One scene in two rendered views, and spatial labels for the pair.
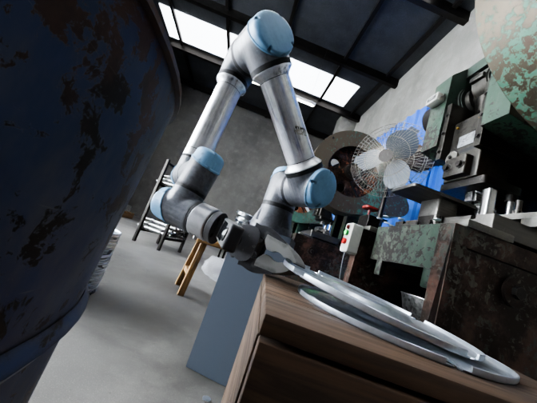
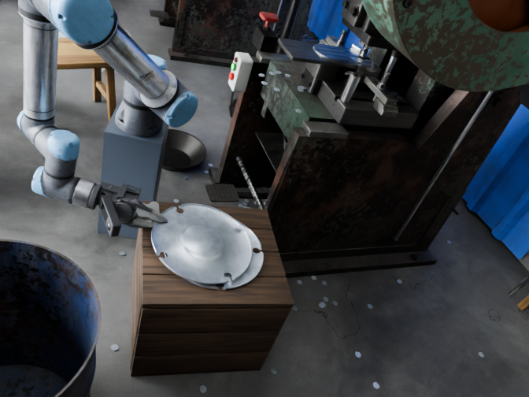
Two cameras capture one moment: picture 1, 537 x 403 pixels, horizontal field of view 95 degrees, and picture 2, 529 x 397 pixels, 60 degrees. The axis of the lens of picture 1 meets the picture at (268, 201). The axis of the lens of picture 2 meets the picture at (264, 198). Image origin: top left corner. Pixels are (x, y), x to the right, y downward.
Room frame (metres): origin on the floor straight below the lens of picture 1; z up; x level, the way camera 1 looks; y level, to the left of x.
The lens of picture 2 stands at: (-0.47, 0.10, 1.30)
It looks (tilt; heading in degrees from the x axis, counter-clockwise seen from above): 38 degrees down; 333
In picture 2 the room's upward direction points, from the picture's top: 20 degrees clockwise
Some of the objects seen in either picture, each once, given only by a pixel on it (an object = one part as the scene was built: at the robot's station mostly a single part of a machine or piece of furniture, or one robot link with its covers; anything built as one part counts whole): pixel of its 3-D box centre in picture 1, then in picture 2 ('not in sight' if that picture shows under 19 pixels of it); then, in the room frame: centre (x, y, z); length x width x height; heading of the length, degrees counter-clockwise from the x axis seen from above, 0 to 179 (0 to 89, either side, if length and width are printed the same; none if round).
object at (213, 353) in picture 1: (247, 297); (132, 176); (0.86, -0.04, 0.23); 0.18 x 0.18 x 0.45; 76
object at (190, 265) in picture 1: (212, 269); (75, 83); (1.59, 0.19, 0.16); 0.34 x 0.24 x 0.34; 111
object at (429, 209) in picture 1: (427, 213); (312, 68); (0.89, -0.58, 0.72); 0.25 x 0.14 x 0.14; 95
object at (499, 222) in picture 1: (466, 238); (349, 84); (0.90, -0.76, 0.68); 0.45 x 0.30 x 0.06; 5
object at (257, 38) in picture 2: (365, 233); (261, 52); (1.19, -0.50, 0.62); 0.10 x 0.06 x 0.20; 5
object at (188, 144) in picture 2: not in sight; (173, 153); (1.28, -0.25, 0.04); 0.30 x 0.30 x 0.07
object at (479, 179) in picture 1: (476, 193); (372, 35); (0.90, -0.76, 0.86); 0.20 x 0.16 x 0.05; 5
